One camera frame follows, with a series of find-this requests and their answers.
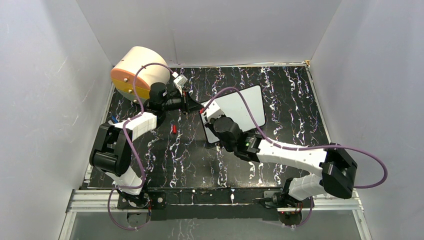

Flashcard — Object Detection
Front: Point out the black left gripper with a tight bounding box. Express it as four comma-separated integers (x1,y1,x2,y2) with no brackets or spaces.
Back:
161,88,204,116

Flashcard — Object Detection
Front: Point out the red marker cap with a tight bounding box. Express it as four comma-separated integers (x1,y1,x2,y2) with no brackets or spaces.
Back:
171,124,177,135

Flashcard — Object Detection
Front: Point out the white board black frame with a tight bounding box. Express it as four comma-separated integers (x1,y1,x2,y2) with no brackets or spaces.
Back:
203,84,266,144

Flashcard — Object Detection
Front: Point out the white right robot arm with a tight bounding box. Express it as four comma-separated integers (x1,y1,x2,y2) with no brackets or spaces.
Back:
205,116,358,207

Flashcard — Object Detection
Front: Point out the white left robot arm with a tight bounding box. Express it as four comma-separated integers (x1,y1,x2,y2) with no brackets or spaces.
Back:
89,83,203,208

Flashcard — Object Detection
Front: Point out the cream cylindrical drawer box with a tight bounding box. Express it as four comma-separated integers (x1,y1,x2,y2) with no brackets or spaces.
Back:
110,46,171,103

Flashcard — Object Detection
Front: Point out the blue white eraser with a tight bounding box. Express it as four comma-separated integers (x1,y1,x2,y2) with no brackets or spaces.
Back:
111,115,119,124

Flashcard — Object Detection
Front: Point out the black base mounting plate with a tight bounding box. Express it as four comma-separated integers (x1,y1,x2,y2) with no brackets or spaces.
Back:
151,188,279,221

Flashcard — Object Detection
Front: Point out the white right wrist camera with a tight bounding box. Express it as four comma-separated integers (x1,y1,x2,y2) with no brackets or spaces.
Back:
200,100,226,128

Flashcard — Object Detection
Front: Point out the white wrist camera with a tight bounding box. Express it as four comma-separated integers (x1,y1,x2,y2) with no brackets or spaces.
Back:
171,72,188,95
200,100,226,128

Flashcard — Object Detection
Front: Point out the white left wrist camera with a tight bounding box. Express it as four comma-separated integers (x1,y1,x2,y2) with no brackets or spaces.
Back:
171,72,188,95

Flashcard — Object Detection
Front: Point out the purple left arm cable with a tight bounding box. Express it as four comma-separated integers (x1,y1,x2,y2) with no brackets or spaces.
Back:
106,62,176,232

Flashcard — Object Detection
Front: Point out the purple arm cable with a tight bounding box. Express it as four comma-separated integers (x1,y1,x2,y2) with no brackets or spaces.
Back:
200,86,389,229
106,62,176,232

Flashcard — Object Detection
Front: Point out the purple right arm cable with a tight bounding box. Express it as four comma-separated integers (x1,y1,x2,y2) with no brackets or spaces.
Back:
200,86,389,229

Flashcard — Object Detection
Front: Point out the aluminium frame rail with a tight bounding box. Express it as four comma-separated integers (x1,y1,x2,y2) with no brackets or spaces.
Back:
66,187,364,213

